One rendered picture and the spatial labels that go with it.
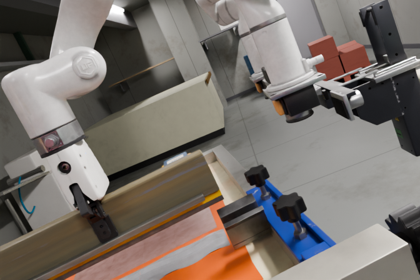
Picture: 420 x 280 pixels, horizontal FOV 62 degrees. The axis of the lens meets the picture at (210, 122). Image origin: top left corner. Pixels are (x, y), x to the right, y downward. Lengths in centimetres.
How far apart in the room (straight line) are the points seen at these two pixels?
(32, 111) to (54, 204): 402
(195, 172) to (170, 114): 509
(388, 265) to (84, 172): 42
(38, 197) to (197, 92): 271
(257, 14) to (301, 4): 812
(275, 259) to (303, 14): 851
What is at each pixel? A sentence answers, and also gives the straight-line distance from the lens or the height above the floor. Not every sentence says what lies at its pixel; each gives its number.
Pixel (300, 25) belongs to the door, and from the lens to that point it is 894.
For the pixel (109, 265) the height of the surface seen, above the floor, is 96.
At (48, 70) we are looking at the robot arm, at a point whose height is 136.
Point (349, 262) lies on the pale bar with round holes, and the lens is 40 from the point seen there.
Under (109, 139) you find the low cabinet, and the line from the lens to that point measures 600.
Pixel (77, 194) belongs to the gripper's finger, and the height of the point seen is 117.
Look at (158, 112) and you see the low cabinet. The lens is 570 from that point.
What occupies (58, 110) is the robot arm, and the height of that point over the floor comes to 130.
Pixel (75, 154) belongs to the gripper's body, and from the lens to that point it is 57.
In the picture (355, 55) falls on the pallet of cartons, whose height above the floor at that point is 36.
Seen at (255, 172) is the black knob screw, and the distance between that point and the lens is 64.
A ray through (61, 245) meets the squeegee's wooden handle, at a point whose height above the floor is 110.
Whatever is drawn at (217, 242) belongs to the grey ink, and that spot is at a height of 96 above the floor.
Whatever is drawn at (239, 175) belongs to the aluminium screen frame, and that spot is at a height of 99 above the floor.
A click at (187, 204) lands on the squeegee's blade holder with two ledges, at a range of 60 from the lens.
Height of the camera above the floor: 129
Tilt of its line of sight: 10 degrees down
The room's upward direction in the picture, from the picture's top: 24 degrees counter-clockwise
